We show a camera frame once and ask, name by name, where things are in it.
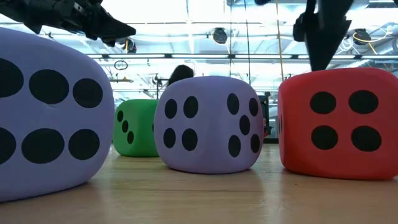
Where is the purple foam die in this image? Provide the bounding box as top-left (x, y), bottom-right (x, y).
top-left (154, 75), bottom-right (265, 174)
top-left (0, 26), bottom-right (115, 203)

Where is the green foam die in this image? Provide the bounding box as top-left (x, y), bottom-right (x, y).
top-left (112, 99), bottom-right (160, 158)

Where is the black ceiling cord reel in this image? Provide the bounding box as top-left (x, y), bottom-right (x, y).
top-left (123, 37), bottom-right (137, 54)
top-left (353, 28), bottom-right (373, 46)
top-left (212, 27), bottom-right (229, 45)

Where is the person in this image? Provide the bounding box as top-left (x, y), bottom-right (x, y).
top-left (167, 64), bottom-right (195, 87)

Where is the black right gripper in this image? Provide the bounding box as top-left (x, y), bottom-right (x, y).
top-left (306, 0), bottom-right (354, 72)

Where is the black hanging cable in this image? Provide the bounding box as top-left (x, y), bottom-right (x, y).
top-left (243, 0), bottom-right (251, 85)

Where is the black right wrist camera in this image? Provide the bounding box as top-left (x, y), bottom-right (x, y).
top-left (292, 12), bottom-right (308, 43)

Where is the black mesh computer case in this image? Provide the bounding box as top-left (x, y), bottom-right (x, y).
top-left (257, 91), bottom-right (272, 139)

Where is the black ceiling track rail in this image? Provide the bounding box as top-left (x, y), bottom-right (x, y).
top-left (86, 53), bottom-right (398, 60)

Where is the red foam die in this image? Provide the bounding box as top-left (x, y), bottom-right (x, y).
top-left (277, 67), bottom-right (398, 181)

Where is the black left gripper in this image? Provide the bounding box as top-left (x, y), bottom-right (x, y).
top-left (30, 0), bottom-right (136, 47)

